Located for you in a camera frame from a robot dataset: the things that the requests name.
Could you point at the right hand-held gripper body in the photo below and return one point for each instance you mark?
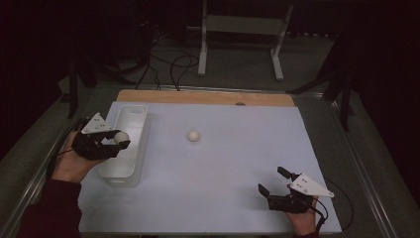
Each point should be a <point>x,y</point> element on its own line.
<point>290,203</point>

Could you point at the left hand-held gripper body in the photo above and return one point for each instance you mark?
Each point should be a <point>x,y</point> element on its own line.
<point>89,147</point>

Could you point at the white ball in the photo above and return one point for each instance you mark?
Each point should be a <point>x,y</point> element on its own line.
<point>121,137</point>
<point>193,136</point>

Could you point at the white plastic bin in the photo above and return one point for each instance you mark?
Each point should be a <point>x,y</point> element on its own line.
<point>132,165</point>

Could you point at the person's right hand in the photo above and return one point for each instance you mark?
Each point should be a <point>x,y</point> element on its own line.
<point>303,223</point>

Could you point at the person's left hand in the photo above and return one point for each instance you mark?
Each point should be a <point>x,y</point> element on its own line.
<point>71,165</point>

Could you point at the pale blue table mat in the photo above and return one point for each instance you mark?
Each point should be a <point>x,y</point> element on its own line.
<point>247,148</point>

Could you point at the black stand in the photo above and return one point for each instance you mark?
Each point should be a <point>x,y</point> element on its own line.
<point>72,92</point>
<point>345,105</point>

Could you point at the white metal stand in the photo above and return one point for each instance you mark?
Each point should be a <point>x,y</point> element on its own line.
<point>244,24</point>

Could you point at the aluminium floor rail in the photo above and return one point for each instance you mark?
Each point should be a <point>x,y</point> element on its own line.
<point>360,165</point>
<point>18,213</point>

